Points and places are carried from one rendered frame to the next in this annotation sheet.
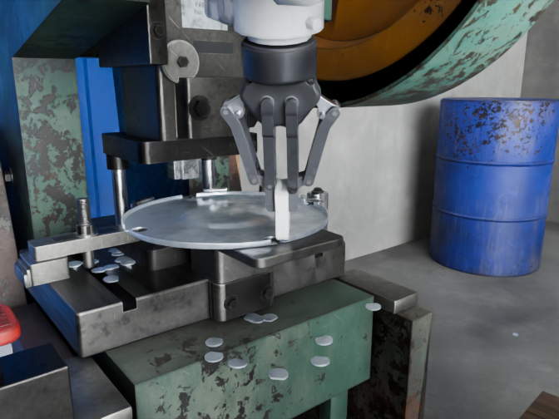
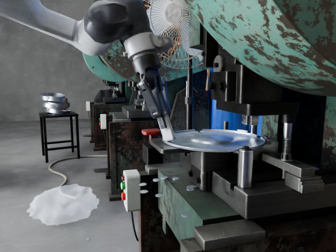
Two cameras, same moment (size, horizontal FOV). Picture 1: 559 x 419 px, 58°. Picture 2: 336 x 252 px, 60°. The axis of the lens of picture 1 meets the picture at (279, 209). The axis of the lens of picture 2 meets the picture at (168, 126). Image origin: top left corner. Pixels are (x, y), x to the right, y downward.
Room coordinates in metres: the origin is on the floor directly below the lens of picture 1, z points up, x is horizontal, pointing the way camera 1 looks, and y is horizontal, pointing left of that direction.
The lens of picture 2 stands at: (0.89, -0.74, 0.95)
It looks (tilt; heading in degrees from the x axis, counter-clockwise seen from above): 9 degrees down; 111
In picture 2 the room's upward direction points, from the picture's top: straight up
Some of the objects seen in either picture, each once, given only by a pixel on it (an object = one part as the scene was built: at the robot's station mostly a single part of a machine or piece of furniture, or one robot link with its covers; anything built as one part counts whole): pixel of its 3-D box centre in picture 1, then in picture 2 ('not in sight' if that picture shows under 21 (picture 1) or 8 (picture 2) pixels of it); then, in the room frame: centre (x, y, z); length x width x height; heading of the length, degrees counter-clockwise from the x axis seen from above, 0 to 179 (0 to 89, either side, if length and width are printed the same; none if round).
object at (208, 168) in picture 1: (208, 175); (287, 133); (0.91, 0.13, 0.81); 0.02 x 0.02 x 0.14
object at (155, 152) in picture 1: (180, 150); (253, 110); (0.81, 0.16, 0.86); 0.20 x 0.16 x 0.05; 128
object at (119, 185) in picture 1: (119, 186); (254, 124); (0.80, 0.26, 0.81); 0.02 x 0.02 x 0.14
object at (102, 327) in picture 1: (187, 262); (249, 171); (0.81, 0.15, 0.68); 0.45 x 0.30 x 0.06; 128
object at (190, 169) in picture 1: (185, 165); (249, 117); (0.80, 0.15, 0.84); 0.05 x 0.03 x 0.04; 128
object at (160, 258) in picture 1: (185, 235); (251, 156); (0.81, 0.16, 0.72); 0.20 x 0.16 x 0.03; 128
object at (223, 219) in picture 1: (227, 214); (212, 138); (0.71, 0.08, 0.78); 0.29 x 0.29 x 0.01
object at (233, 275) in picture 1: (245, 268); (196, 162); (0.67, 0.05, 0.72); 0.25 x 0.14 x 0.14; 38
